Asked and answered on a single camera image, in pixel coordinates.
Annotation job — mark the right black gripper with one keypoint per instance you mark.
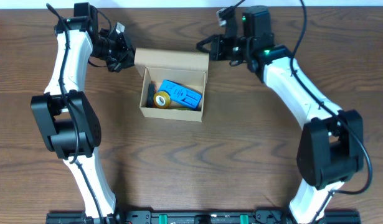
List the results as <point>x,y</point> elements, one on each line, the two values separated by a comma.
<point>215,41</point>

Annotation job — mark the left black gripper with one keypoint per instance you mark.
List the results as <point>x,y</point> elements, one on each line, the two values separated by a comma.
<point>126,55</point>

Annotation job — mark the cardboard box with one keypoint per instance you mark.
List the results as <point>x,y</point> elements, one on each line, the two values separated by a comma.
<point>189,69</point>

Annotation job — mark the blue plastic tray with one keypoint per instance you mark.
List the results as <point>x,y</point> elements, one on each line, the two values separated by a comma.
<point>180,94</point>

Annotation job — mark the red black stapler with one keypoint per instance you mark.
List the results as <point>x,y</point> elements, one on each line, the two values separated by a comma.
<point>150,95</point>

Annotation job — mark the yellow tape roll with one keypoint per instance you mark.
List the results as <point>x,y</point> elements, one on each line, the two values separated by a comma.
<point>162,99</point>

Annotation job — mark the yellow highlighter pen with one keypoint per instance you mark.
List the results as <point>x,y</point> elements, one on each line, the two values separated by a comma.
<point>182,109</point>

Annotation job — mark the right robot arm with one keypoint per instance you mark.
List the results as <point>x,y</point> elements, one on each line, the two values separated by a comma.
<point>330,151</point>

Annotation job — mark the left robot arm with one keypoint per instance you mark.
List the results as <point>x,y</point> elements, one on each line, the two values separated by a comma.
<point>66,120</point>

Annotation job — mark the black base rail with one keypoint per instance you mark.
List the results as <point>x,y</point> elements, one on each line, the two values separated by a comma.
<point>148,217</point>

